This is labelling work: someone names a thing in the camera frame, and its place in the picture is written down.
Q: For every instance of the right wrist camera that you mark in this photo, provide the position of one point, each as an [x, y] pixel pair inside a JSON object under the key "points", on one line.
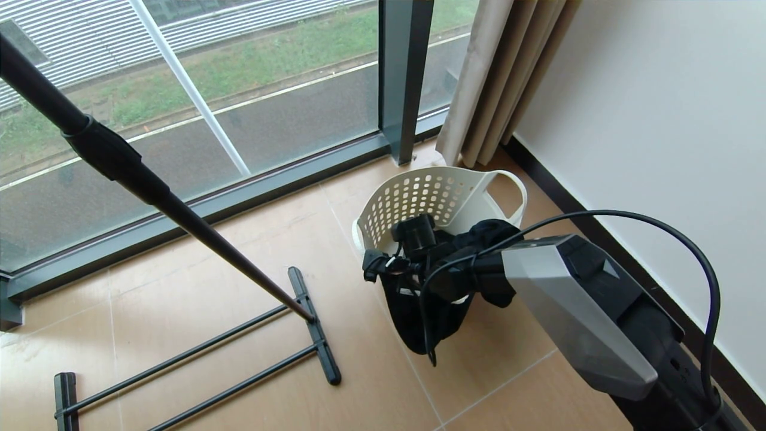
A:
{"points": [[374, 266]]}

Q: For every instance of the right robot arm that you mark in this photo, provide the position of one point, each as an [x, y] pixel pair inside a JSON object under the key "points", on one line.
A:
{"points": [[574, 311]]}

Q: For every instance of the white laundry basket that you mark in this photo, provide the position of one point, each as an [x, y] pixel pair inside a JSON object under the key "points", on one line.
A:
{"points": [[419, 191]]}

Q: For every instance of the beige curtain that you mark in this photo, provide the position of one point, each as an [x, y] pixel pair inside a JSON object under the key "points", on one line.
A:
{"points": [[502, 78]]}

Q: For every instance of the heap of clothes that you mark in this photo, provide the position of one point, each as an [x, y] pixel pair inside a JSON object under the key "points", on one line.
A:
{"points": [[419, 323]]}

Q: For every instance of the black clothes rack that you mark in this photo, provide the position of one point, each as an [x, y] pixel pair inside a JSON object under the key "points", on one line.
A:
{"points": [[114, 155]]}

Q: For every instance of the window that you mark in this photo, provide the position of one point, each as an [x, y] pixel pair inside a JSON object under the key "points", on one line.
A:
{"points": [[404, 72]]}

